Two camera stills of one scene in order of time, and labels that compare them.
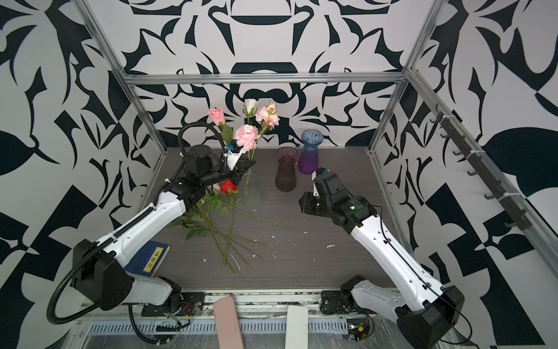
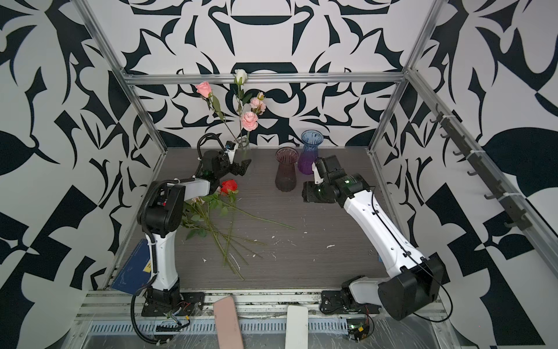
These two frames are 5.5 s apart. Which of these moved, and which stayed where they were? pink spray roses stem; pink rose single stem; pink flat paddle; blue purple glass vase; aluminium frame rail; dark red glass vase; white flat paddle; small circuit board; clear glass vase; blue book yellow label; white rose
Moved: pink rose single stem; pink spray roses stem; white rose; clear glass vase
Stayed: aluminium frame rail; small circuit board; blue book yellow label; white flat paddle; pink flat paddle; dark red glass vase; blue purple glass vase
